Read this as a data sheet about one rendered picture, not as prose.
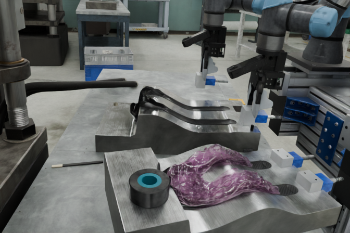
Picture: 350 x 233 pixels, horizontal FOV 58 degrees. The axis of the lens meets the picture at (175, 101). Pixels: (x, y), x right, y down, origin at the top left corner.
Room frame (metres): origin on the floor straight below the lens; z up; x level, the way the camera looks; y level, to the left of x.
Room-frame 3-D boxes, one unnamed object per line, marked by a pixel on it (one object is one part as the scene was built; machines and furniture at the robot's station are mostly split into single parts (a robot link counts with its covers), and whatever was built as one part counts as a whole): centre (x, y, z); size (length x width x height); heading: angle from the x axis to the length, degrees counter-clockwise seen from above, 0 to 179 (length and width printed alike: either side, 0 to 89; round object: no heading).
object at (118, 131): (0.97, -0.01, 0.87); 0.50 x 0.26 x 0.14; 94
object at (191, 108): (0.96, -0.03, 0.92); 0.35 x 0.16 x 0.09; 94
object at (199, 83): (1.21, -0.14, 0.93); 0.13 x 0.05 x 0.05; 94
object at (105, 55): (3.95, 0.90, 0.28); 0.61 x 0.41 x 0.15; 105
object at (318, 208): (0.61, -0.12, 0.86); 0.50 x 0.26 x 0.11; 111
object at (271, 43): (0.92, -0.26, 1.15); 0.08 x 0.08 x 0.05
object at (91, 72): (3.95, 0.90, 0.11); 0.61 x 0.41 x 0.22; 105
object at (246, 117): (0.92, -0.28, 0.91); 0.13 x 0.05 x 0.05; 94
